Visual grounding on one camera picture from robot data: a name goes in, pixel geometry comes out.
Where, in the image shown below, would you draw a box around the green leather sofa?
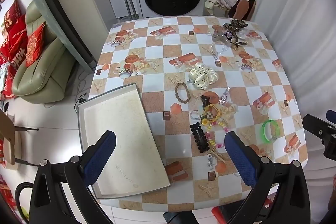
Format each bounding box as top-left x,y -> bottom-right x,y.
12,1 -> 77,104

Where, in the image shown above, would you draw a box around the black cable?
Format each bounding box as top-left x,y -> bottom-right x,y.
14,181 -> 33,215

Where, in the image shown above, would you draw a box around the brown slippers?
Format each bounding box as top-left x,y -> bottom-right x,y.
228,0 -> 257,21

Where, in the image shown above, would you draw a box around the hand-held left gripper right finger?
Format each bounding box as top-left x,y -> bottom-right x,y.
224,131 -> 311,224

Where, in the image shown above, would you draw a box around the cream polka dot scrunchie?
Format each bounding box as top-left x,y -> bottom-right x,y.
189,62 -> 219,89

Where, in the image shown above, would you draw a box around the red printed cushion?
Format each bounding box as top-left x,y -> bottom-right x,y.
9,48 -> 27,75
0,15 -> 29,57
0,0 -> 22,33
0,67 -> 17,99

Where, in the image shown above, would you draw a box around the wooden chair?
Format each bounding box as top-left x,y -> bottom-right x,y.
0,109 -> 40,170

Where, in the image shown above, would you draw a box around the gold pearl hair clip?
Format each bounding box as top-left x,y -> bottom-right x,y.
231,40 -> 248,51

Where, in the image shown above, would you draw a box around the wooden clothespin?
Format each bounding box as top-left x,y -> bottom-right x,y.
209,148 -> 228,164

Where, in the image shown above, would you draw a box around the red cushion round gold print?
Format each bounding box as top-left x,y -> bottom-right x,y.
25,22 -> 46,68

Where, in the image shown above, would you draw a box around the grey shallow tray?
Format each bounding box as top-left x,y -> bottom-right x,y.
78,84 -> 171,199

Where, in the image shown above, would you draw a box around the cream cloth bag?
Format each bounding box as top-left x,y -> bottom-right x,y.
205,0 -> 238,16

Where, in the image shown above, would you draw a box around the clear link chain keychain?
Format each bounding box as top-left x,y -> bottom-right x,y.
210,44 -> 229,60

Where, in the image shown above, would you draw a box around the silver star hair clip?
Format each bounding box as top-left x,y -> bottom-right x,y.
219,87 -> 231,104

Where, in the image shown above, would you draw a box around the green plastic bangle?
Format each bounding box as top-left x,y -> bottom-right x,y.
262,119 -> 280,143

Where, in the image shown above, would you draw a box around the checkered printed tablecloth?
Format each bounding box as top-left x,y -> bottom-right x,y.
89,15 -> 308,214

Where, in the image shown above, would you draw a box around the colourful bead bracelet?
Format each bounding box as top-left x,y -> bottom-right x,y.
205,120 -> 229,149

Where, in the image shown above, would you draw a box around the brown braided hair tie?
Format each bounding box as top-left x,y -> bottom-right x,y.
174,83 -> 191,103

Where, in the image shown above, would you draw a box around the leopard print bow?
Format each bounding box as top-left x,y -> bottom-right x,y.
223,19 -> 249,32

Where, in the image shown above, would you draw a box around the person's dark trouser leg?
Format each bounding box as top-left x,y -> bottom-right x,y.
163,211 -> 200,224

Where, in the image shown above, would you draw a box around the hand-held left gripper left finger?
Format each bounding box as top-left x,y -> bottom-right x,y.
29,131 -> 117,224

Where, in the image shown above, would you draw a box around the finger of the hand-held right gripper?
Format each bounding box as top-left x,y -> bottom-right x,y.
302,110 -> 336,139

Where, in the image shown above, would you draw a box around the yellow hair tie with flower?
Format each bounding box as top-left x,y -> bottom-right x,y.
201,105 -> 227,123

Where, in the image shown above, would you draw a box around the clear hair claw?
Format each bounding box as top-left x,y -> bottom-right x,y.
211,30 -> 232,46

